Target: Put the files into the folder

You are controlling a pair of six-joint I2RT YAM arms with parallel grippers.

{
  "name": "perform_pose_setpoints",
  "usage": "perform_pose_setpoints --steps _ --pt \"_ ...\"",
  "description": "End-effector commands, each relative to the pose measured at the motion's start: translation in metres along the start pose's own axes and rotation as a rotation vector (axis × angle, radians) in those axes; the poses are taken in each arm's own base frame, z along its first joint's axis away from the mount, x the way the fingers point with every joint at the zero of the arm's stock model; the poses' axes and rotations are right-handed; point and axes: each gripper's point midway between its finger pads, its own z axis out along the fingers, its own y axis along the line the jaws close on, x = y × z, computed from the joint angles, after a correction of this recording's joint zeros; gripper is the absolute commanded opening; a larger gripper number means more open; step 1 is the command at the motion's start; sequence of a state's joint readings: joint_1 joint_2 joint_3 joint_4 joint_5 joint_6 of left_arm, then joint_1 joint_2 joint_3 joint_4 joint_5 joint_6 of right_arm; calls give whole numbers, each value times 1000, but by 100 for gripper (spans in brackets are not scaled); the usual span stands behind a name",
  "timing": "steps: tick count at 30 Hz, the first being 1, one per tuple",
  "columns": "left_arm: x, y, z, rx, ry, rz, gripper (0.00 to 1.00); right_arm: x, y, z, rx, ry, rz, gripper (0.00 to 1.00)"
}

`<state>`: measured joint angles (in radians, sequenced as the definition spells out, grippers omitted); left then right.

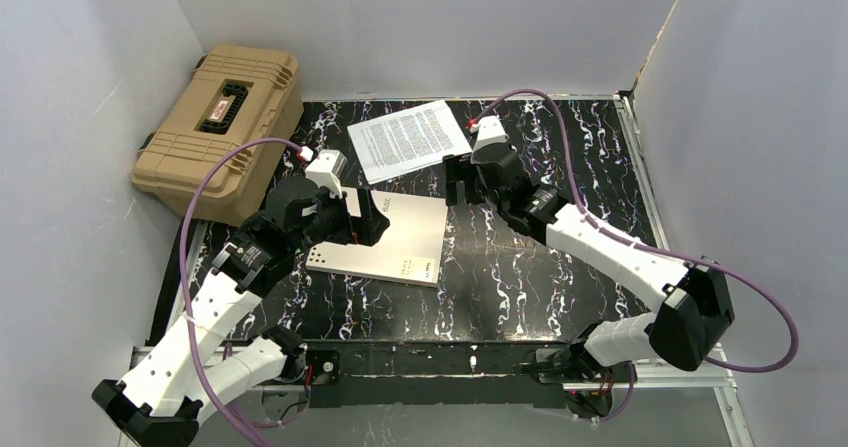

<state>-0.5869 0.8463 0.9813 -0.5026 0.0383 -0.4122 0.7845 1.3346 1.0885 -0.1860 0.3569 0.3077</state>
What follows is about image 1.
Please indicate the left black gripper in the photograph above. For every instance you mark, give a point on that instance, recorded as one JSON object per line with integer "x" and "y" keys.
{"x": 354, "y": 217}

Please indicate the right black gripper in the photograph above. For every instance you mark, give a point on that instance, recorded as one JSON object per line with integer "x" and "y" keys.
{"x": 468, "y": 182}

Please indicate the printed white paper sheets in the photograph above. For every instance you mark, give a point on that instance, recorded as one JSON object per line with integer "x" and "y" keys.
{"x": 408, "y": 140}

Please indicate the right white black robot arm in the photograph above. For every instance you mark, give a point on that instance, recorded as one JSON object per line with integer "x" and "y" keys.
{"x": 689, "y": 306}

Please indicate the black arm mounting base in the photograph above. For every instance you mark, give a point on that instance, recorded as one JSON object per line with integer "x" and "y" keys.
{"x": 369, "y": 372}

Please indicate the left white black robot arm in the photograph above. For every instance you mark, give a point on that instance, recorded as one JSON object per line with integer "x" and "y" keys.
{"x": 166, "y": 397}

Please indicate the tan plastic tool case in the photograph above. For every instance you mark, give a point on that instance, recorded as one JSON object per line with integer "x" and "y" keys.
{"x": 236, "y": 94}

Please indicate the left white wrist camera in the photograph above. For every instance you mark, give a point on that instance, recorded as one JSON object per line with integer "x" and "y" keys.
{"x": 325, "y": 170}

